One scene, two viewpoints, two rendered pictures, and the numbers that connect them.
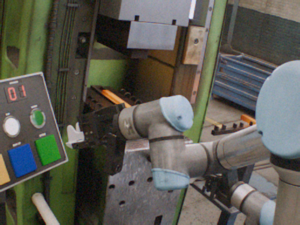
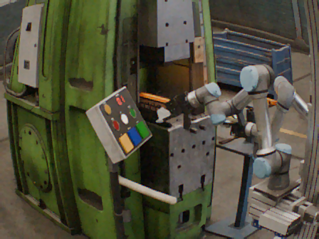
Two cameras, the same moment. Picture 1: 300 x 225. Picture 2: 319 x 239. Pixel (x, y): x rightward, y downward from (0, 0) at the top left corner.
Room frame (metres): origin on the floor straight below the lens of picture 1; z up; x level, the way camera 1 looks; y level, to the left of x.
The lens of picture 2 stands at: (-2.22, 0.55, 2.07)
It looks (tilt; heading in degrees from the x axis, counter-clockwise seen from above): 18 degrees down; 353
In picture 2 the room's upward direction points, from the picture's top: 1 degrees counter-clockwise
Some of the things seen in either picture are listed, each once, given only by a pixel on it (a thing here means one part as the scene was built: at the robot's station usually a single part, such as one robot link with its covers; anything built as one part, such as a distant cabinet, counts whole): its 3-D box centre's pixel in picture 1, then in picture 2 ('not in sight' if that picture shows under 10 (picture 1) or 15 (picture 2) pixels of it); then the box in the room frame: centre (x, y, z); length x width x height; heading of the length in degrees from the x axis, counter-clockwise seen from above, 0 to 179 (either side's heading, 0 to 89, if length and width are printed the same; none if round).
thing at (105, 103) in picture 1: (111, 110); (152, 106); (1.43, 0.15, 0.96); 0.42 x 0.20 x 0.09; 37
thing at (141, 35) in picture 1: (123, 26); (151, 47); (1.43, 0.15, 1.32); 0.42 x 0.20 x 0.10; 37
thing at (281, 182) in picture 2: not in sight; (279, 176); (0.38, -0.39, 0.87); 0.15 x 0.15 x 0.10
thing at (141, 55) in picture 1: (120, 42); (149, 57); (1.47, 0.16, 1.24); 0.30 x 0.07 x 0.06; 37
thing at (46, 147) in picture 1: (47, 150); (141, 130); (0.88, 0.26, 1.01); 0.07 x 0.05 x 0.07; 152
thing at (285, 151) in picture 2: not in sight; (281, 156); (0.37, -0.39, 0.98); 0.13 x 0.12 x 0.14; 120
